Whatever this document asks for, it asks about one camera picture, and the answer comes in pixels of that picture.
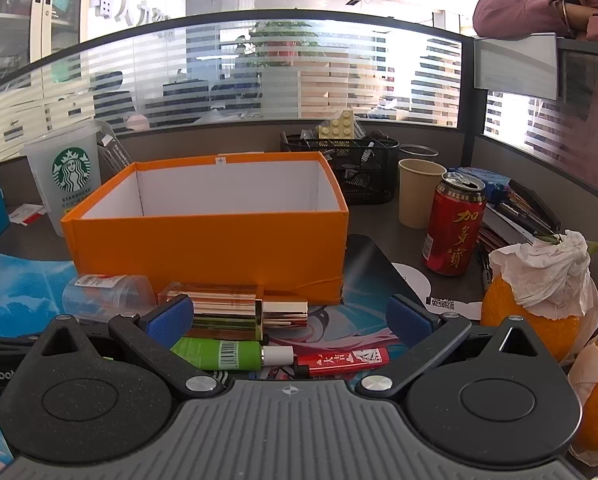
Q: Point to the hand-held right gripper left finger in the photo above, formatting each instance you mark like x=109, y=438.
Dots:
x=171, y=317

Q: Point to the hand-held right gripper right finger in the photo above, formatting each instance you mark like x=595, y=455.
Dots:
x=409, y=317

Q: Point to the gold lipstick case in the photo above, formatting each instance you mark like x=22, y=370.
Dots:
x=224, y=310

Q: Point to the green tube white cap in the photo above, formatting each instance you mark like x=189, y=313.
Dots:
x=214, y=355

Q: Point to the clear plastic bottle red label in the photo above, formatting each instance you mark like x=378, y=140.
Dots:
x=109, y=295

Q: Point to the orange cardboard box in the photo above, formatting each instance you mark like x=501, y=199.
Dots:
x=204, y=250

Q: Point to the red lighter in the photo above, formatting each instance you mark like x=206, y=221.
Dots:
x=344, y=360

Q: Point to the white paper sheet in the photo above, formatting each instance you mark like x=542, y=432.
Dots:
x=419, y=280

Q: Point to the printed blue mouse pad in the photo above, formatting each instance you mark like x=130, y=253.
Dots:
x=24, y=290

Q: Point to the red drink can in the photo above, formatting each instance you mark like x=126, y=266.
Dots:
x=451, y=230

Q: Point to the beige paper cup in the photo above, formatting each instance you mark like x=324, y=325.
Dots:
x=419, y=195

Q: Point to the black mesh desk organizer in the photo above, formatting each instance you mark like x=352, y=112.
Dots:
x=369, y=180

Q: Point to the crumpled white tissue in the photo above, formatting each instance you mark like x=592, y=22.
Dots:
x=549, y=275

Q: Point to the stack of notebooks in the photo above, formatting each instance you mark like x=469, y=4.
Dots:
x=524, y=215

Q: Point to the blue wipes packet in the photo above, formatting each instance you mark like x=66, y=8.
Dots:
x=494, y=180

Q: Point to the white and red card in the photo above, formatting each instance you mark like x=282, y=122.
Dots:
x=26, y=212

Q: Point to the clear glass jar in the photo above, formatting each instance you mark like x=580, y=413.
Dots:
x=419, y=151

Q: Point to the clear plastic cup green logo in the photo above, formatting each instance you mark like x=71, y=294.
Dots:
x=71, y=175

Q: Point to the pink plush toy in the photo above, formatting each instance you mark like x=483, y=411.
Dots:
x=139, y=122

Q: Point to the yellow building block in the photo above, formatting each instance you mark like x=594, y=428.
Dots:
x=336, y=125

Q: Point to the striped glass side partition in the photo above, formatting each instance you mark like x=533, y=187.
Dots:
x=529, y=120

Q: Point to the potted green plant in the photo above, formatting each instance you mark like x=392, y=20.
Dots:
x=284, y=42

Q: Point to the white glass-door cabinet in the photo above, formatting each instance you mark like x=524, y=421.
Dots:
x=24, y=20

